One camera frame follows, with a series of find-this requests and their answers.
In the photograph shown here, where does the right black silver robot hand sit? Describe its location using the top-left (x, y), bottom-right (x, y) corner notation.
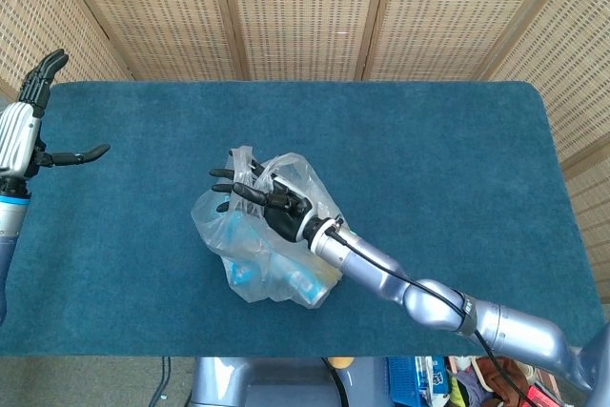
top-left (209, 149), bottom-right (318, 242)

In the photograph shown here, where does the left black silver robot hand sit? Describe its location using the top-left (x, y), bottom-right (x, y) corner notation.
top-left (0, 48), bottom-right (112, 184)

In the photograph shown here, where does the clear plastic bag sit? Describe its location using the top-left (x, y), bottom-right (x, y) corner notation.
top-left (191, 144), bottom-right (345, 307)

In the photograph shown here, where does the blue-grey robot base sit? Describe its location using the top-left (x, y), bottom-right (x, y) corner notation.
top-left (190, 356), bottom-right (397, 407)

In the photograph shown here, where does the light blue plastic pouch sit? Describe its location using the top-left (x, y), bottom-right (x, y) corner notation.
top-left (222, 214), bottom-right (256, 249)

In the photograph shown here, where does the blue carpet table mat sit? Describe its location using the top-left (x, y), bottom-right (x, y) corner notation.
top-left (0, 81), bottom-right (607, 358)

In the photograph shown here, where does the blue plastic basket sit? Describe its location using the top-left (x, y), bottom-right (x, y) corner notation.
top-left (386, 356), bottom-right (453, 407)

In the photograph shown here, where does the bamboo folding screen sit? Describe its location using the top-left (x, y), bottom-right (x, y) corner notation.
top-left (0, 0), bottom-right (610, 303)

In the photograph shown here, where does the brown cloth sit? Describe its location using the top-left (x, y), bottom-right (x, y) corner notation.
top-left (476, 357), bottom-right (531, 403)

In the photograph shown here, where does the red box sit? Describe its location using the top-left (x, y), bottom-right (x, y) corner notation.
top-left (526, 386), bottom-right (558, 407)

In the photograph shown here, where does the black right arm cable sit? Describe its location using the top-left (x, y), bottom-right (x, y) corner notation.
top-left (327, 229), bottom-right (536, 407)

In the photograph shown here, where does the black base cable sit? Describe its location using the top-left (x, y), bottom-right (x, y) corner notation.
top-left (321, 357), bottom-right (347, 407)

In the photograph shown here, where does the black floor cable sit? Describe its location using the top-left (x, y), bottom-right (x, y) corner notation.
top-left (150, 356), bottom-right (173, 407)

